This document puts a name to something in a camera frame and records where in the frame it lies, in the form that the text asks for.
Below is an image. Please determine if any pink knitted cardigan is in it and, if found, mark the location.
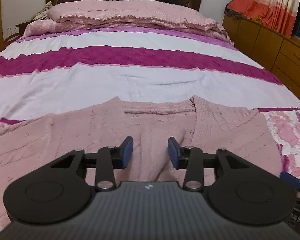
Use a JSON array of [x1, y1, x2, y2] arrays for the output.
[[0, 96, 281, 229]]

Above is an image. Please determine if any floral orange curtain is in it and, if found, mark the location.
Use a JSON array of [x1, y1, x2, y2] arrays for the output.
[[227, 0, 300, 37]]

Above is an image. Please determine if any pink folded blanket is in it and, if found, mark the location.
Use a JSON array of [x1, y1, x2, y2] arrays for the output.
[[21, 0, 231, 43]]

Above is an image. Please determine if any floral purple white bedspread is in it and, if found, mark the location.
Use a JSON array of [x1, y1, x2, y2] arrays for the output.
[[0, 27, 300, 179]]

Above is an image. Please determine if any dark wooden nightstand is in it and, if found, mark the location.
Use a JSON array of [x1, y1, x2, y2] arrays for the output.
[[15, 21, 32, 35]]

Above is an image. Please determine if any wooden drawer cabinet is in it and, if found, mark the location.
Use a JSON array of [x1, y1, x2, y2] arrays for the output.
[[222, 15, 300, 99]]

